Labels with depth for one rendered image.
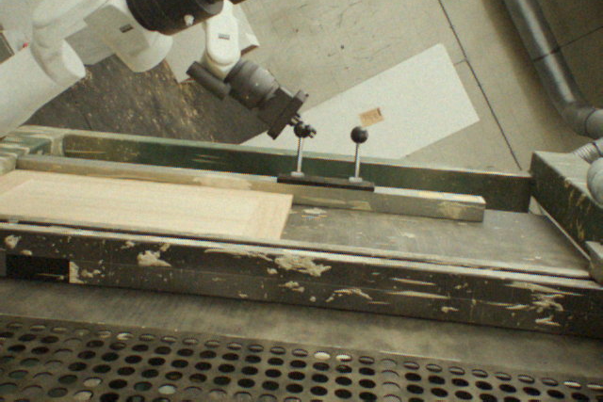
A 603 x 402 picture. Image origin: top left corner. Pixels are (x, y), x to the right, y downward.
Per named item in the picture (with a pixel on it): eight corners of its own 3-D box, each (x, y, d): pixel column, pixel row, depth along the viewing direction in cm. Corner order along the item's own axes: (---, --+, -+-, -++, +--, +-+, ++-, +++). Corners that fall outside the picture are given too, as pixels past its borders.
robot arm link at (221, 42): (228, 82, 154) (228, 26, 158) (238, 63, 146) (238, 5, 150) (198, 78, 152) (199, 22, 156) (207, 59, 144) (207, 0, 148)
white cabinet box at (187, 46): (163, 25, 662) (231, -12, 650) (192, 82, 666) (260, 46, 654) (146, 22, 618) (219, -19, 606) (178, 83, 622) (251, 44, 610)
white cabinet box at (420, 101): (200, 165, 570) (435, 45, 536) (233, 230, 574) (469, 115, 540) (177, 175, 510) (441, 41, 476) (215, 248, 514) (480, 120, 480)
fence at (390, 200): (27, 172, 153) (27, 153, 152) (479, 215, 149) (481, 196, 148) (16, 177, 148) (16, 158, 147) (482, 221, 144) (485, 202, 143)
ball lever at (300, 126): (287, 184, 148) (294, 123, 152) (305, 185, 148) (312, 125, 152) (286, 179, 145) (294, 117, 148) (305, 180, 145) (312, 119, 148)
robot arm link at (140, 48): (139, -17, 76) (59, 23, 81) (201, 54, 83) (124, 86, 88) (157, -76, 84) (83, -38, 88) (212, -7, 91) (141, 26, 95)
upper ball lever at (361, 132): (345, 189, 148) (350, 128, 152) (363, 190, 148) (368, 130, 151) (346, 184, 144) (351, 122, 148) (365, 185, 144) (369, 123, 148)
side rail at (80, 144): (73, 172, 179) (73, 129, 176) (521, 215, 173) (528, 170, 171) (63, 178, 173) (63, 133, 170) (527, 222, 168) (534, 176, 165)
